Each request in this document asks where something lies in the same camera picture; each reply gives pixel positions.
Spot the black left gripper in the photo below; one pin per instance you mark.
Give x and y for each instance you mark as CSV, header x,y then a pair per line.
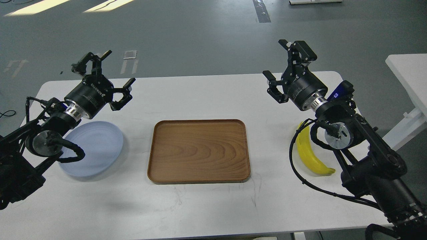
x,y
95,90

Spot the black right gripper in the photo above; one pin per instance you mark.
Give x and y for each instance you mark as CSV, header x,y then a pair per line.
x,y
299,85

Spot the light blue plate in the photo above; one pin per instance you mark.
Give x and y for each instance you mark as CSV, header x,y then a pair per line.
x,y
102,143

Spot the yellow banana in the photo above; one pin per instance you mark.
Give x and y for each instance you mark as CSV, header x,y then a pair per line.
x,y
307,156

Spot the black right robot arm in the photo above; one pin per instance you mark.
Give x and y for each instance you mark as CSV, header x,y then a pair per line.
x,y
371,170

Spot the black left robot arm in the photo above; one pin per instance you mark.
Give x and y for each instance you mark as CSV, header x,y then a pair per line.
x,y
30,150

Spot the brown wooden tray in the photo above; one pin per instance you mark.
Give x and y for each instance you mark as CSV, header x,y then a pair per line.
x,y
199,152

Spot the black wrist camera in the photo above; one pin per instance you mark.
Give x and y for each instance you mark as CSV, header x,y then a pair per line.
x,y
344,91

